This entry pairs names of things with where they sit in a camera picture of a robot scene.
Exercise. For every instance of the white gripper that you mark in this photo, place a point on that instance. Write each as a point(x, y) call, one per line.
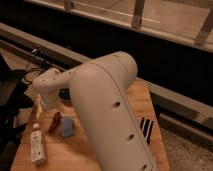
point(47, 101)

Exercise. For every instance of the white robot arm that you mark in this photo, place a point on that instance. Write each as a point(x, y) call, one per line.
point(98, 93)

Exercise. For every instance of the red chili pepper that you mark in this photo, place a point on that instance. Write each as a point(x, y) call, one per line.
point(55, 122)

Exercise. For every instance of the dark ceramic bowl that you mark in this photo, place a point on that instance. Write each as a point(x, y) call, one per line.
point(64, 94)

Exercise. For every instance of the black chair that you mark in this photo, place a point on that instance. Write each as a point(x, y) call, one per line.
point(12, 98)

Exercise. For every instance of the white plastic bottle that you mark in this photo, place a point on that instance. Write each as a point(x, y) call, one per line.
point(37, 143)

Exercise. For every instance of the blue sponge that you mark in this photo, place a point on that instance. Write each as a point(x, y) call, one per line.
point(67, 127)

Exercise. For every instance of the black white striped cloth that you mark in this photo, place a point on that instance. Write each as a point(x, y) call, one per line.
point(146, 126)

